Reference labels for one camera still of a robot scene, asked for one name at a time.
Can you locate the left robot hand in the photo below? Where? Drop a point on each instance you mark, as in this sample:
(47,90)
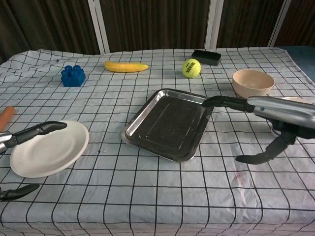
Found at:
(37,129)

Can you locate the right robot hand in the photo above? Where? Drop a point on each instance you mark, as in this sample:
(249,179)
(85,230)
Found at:
(283,110)

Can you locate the white paper cup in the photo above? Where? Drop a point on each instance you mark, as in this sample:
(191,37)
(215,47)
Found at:
(295,99)

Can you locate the white round plate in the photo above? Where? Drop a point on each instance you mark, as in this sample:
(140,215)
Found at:
(49,152)

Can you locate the beige bowl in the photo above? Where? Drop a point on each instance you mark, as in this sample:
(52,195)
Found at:
(253,84)

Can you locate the rectangular metal tray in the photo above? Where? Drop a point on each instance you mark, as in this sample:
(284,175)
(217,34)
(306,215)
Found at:
(167,125)

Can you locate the orange wooden rod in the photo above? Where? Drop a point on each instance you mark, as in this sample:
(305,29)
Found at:
(6,118)

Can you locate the blue felt table cover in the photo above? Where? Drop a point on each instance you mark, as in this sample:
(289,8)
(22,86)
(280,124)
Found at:
(305,59)

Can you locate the blue toy building block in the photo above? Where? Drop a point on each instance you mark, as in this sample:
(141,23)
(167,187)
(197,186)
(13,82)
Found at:
(72,77)

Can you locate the white black-checked tablecloth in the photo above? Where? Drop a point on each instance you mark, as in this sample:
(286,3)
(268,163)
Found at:
(98,196)

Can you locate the black rectangular box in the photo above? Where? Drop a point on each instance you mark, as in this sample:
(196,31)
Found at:
(206,57)

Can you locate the yellow-green tennis ball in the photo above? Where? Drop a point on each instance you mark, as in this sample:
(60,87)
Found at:
(191,68)

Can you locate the yellow banana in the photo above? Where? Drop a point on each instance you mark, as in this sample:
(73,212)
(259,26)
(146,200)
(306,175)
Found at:
(125,67)

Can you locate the white partition frame post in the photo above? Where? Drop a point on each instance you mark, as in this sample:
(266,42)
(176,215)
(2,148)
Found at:
(279,24)
(213,24)
(98,27)

